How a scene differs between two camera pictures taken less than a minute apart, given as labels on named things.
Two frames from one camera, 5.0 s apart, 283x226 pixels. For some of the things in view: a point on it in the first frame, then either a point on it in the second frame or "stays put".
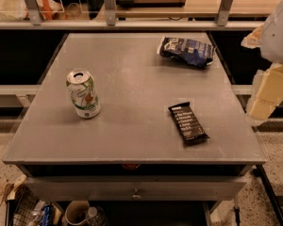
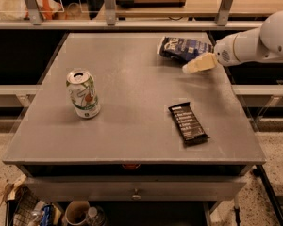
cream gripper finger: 274,85 to 206,61
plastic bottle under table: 96,216 stays put
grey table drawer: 139,188 stays put
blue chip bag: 193,52 stays put
